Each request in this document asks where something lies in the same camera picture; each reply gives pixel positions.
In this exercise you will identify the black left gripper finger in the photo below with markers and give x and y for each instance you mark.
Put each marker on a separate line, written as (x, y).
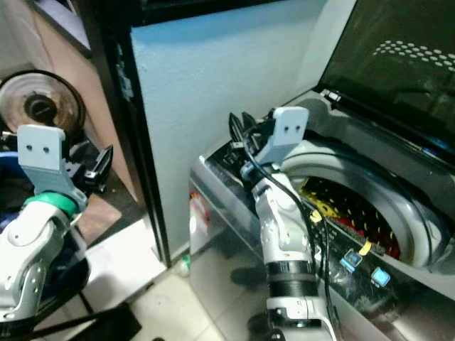
(80, 150)
(104, 165)

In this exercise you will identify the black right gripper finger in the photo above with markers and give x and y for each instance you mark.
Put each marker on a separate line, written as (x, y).
(236, 128)
(249, 126)

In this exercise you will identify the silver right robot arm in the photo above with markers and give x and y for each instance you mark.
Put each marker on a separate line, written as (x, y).
(284, 234)

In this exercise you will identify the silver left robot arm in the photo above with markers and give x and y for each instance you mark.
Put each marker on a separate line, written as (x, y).
(28, 249)

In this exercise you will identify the silver top-load washing machine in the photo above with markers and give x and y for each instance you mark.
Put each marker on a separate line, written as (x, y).
(256, 298)

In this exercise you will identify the beige cabinet with black countertop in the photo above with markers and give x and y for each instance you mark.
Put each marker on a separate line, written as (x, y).
(92, 85)

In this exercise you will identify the yellow and black garment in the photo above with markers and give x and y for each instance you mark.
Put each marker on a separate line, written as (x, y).
(316, 199)

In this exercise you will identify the red round sticker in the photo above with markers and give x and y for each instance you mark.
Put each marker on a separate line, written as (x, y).
(199, 209)

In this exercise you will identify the yellow tape piece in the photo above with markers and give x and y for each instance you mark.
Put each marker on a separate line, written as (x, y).
(316, 217)
(365, 249)

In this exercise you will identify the white bottle with green cap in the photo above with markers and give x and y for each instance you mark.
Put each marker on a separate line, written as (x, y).
(184, 266)

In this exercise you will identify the red garment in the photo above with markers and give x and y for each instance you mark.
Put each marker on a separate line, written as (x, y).
(362, 231)

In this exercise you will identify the black flat object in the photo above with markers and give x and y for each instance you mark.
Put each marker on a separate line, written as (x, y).
(106, 325)

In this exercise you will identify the dark glass washer lid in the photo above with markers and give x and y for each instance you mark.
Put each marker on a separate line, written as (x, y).
(398, 64)

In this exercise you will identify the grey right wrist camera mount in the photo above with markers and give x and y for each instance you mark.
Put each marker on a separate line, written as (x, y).
(291, 131)

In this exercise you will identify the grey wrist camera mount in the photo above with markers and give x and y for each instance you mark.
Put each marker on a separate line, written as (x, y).
(43, 156)
(291, 131)

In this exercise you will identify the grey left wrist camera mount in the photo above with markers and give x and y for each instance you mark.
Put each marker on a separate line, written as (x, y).
(43, 156)

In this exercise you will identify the black door frame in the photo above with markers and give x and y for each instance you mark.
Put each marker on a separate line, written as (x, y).
(121, 85)

